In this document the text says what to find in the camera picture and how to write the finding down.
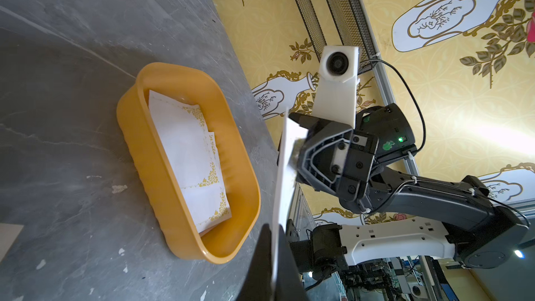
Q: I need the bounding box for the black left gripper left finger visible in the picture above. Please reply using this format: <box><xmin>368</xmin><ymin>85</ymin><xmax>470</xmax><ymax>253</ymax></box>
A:
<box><xmin>236</xmin><ymin>224</ymin><xmax>273</xmax><ymax>301</ymax></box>

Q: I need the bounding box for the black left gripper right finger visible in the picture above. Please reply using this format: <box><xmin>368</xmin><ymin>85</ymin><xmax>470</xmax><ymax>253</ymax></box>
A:
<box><xmin>277</xmin><ymin>227</ymin><xmax>309</xmax><ymax>301</ymax></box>

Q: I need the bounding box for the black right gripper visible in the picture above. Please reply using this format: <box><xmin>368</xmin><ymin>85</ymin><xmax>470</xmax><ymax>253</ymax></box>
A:
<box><xmin>290</xmin><ymin>111</ymin><xmax>378</xmax><ymax>213</ymax></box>

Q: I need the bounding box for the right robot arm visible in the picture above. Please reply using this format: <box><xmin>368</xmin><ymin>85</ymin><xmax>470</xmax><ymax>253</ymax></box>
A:
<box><xmin>290</xmin><ymin>104</ymin><xmax>529</xmax><ymax>280</ymax></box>

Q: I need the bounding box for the stationery paper stack in box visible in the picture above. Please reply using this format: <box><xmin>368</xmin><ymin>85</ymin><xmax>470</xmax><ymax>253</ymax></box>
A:
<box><xmin>149</xmin><ymin>91</ymin><xmax>231</xmax><ymax>235</ymax></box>

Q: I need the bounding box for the yellow plastic storage box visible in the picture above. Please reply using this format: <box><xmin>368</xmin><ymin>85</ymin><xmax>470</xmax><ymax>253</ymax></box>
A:
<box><xmin>116</xmin><ymin>63</ymin><xmax>261</xmax><ymax>265</ymax></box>

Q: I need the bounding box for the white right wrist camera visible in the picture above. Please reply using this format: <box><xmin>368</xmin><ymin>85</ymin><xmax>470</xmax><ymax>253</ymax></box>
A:
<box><xmin>311</xmin><ymin>45</ymin><xmax>360</xmax><ymax>128</ymax></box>

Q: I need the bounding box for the black right camera cable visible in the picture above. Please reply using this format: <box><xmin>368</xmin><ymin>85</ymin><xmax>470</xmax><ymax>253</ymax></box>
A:
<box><xmin>359</xmin><ymin>58</ymin><xmax>427</xmax><ymax>157</ymax></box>

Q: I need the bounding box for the black wire mesh basket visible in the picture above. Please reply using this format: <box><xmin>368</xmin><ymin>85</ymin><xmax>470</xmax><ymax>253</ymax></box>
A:
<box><xmin>292</xmin><ymin>0</ymin><xmax>378</xmax><ymax>76</ymax></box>

